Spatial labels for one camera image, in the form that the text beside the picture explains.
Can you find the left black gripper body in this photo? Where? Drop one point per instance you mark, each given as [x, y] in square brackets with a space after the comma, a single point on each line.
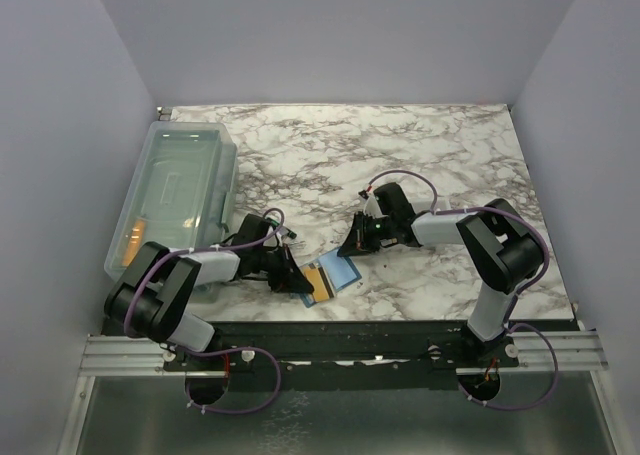
[270, 265]

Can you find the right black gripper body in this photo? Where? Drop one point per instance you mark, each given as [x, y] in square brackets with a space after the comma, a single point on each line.
[379, 229]

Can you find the teal leather card holder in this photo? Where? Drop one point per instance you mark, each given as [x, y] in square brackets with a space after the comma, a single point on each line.
[342, 272]

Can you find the clear acrylic card box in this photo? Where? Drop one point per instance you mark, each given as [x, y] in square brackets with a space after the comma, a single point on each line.
[423, 205]

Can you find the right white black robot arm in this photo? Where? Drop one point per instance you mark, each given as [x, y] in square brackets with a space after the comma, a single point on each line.
[508, 253]

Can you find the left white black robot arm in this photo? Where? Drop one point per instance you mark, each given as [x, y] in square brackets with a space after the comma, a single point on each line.
[150, 298]

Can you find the black green screwdriver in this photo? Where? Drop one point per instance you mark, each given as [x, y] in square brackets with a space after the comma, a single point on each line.
[282, 230]

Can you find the clear plastic storage bin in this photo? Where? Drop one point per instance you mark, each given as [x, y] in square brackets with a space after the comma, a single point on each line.
[184, 186]

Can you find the orange tool in bin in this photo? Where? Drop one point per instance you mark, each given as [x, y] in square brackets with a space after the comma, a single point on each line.
[134, 241]

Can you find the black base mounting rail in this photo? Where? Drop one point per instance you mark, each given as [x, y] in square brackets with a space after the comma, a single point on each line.
[250, 352]

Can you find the aluminium extrusion rail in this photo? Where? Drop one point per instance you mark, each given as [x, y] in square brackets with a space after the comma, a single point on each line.
[568, 351]

